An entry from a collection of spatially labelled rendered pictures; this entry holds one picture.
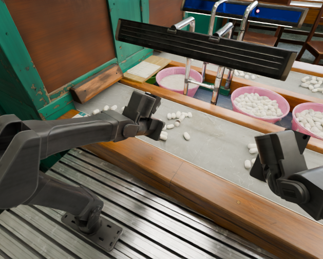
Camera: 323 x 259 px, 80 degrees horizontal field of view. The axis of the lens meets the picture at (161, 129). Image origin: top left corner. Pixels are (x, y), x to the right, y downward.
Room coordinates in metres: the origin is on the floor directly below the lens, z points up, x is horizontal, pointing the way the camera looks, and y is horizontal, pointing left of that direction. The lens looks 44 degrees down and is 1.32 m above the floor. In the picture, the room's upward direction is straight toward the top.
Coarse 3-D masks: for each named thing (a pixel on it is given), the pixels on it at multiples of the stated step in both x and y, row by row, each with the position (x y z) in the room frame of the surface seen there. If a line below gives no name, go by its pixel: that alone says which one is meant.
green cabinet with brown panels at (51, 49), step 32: (0, 0) 0.66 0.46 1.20; (32, 0) 0.75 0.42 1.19; (64, 0) 0.85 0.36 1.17; (96, 0) 0.98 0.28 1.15; (128, 0) 1.16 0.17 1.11; (160, 0) 1.43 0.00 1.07; (0, 32) 0.62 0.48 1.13; (32, 32) 0.71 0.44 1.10; (64, 32) 0.81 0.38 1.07; (96, 32) 0.95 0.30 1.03; (0, 64) 0.70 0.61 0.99; (32, 64) 0.66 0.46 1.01; (64, 64) 0.77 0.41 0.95; (96, 64) 0.91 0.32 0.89; (32, 96) 0.61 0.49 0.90
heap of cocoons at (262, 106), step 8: (240, 96) 0.85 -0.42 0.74; (248, 96) 0.85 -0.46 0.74; (256, 96) 0.85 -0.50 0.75; (264, 96) 0.85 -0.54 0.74; (240, 104) 0.77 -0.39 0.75; (248, 104) 0.78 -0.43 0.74; (256, 104) 0.80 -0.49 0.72; (264, 104) 0.79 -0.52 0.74; (272, 104) 0.78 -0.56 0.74; (248, 112) 0.72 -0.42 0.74; (256, 112) 0.73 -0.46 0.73; (264, 112) 0.71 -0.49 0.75; (272, 112) 0.73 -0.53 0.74; (280, 112) 0.72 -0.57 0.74; (280, 120) 0.68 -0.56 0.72
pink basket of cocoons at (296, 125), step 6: (294, 108) 0.71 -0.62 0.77; (300, 108) 0.74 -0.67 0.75; (306, 108) 0.75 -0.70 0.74; (312, 108) 0.74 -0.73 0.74; (318, 108) 0.74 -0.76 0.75; (294, 114) 0.71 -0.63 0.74; (294, 120) 0.65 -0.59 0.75; (294, 126) 0.64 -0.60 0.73; (300, 126) 0.59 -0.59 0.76; (300, 132) 0.59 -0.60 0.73; (306, 132) 0.57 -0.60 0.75; (318, 138) 0.53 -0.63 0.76
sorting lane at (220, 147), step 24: (120, 96) 0.85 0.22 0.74; (168, 120) 0.66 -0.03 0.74; (192, 120) 0.66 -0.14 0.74; (216, 120) 0.66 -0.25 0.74; (168, 144) 0.51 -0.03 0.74; (192, 144) 0.51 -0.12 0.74; (216, 144) 0.51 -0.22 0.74; (240, 144) 0.51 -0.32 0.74; (216, 168) 0.40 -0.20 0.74; (240, 168) 0.40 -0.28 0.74; (312, 168) 0.40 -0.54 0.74; (264, 192) 0.31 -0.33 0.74
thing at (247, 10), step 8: (224, 0) 1.14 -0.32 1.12; (216, 8) 1.05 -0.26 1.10; (248, 8) 0.98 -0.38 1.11; (248, 16) 0.97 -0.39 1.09; (208, 32) 1.04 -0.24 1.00; (240, 32) 0.96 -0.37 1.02; (240, 40) 0.96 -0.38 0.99; (232, 72) 0.96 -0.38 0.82; (208, 88) 1.01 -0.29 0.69; (224, 88) 0.97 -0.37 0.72
